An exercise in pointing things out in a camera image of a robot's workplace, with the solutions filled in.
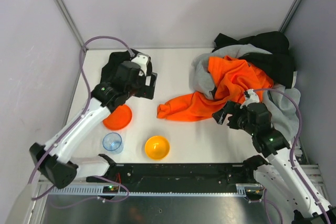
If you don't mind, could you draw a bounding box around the small black cloth garment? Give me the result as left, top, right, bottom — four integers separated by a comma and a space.
100, 49, 141, 84

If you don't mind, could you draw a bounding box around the grey sweatshirt cloth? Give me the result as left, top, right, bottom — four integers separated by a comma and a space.
192, 45, 301, 142

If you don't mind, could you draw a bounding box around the orange cloth garment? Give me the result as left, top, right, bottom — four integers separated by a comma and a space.
157, 56, 274, 122

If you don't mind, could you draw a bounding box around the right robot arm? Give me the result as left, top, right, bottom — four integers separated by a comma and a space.
212, 101, 335, 223

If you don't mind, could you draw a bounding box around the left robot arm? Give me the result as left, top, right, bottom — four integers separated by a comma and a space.
29, 55, 157, 189

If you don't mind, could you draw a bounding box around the orange plastic plate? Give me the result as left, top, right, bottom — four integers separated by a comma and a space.
102, 104, 132, 131

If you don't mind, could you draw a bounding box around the yellow plastic bowl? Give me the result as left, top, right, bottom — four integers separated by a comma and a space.
144, 136, 171, 161

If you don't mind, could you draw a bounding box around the clear blue plastic cup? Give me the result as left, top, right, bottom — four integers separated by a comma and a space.
102, 132, 124, 154

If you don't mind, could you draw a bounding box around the white box under cloths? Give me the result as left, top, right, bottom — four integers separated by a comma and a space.
292, 71, 298, 87

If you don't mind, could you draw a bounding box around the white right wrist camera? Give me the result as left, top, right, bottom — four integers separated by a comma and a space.
240, 89, 260, 109

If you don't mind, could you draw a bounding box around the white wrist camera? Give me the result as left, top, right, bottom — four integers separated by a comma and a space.
240, 89, 260, 109
131, 53, 150, 77

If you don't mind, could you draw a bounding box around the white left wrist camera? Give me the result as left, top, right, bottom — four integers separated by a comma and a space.
131, 53, 150, 77

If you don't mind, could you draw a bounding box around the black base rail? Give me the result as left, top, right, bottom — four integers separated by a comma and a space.
103, 163, 256, 194

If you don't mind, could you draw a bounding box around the left aluminium frame post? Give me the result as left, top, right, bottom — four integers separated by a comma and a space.
54, 0, 84, 47

